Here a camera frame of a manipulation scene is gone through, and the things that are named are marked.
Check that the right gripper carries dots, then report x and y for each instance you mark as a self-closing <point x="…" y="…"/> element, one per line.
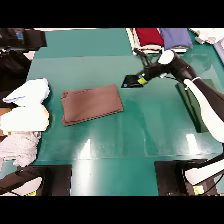
<point x="133" y="81"/>

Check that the brown garment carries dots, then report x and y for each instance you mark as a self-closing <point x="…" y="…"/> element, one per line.
<point x="91" y="105"/>

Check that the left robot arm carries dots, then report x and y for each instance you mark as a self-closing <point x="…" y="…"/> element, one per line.
<point x="20" y="183"/>

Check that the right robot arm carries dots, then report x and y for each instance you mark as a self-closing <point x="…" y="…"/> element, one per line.
<point x="203" y="103"/>

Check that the red garment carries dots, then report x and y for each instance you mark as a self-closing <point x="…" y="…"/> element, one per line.
<point x="149" y="36"/>

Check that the white and blue garment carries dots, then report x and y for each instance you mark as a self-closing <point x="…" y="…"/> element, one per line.
<point x="30" y="91"/>

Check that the cream garment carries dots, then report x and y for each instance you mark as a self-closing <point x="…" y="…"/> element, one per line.
<point x="25" y="118"/>

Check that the black garment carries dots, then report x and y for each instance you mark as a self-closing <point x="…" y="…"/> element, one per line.
<point x="13" y="70"/>

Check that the pale pink knitted garment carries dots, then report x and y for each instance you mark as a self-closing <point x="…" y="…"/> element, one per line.
<point x="18" y="148"/>

